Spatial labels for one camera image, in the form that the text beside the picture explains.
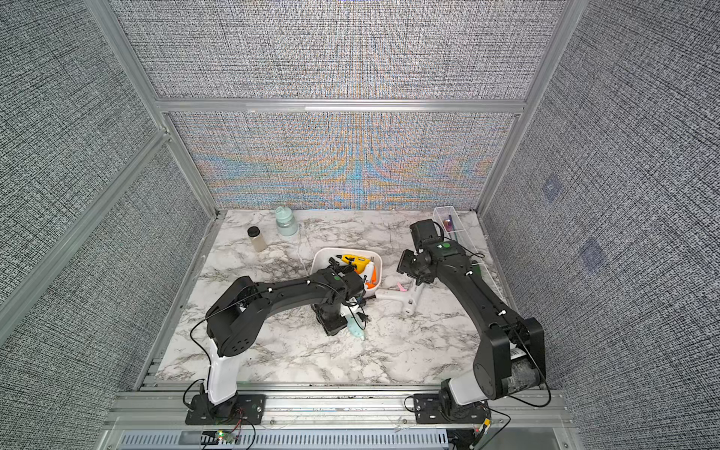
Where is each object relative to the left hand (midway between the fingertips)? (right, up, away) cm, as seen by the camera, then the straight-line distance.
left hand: (335, 324), depth 88 cm
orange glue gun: (+13, +14, +6) cm, 20 cm away
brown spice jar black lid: (-29, +27, +14) cm, 42 cm away
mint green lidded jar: (-21, +33, +21) cm, 44 cm away
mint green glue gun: (+6, +1, -5) cm, 8 cm away
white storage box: (-6, +21, +12) cm, 25 cm away
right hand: (+22, +20, -4) cm, 30 cm away
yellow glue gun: (+8, +19, +11) cm, 23 cm away
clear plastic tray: (+49, +32, +21) cm, 62 cm away
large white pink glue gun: (+24, +8, +3) cm, 25 cm away
